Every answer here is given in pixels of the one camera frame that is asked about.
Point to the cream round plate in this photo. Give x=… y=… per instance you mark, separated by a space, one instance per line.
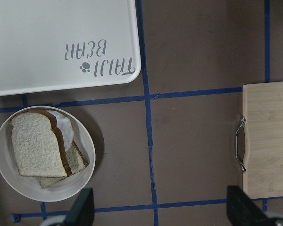
x=29 y=186

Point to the bread slice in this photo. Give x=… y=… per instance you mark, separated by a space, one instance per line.
x=38 y=145
x=75 y=160

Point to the wooden cutting board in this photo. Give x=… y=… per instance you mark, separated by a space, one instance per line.
x=262 y=110

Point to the bread slice on plate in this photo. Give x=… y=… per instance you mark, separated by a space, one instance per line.
x=75 y=160

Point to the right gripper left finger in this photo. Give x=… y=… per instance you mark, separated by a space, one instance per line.
x=82 y=212

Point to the cream bear tray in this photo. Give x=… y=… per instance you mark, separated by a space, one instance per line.
x=50 y=45

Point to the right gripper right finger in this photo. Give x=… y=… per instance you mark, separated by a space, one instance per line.
x=242 y=211

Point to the fried egg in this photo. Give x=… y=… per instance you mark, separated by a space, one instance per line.
x=65 y=126

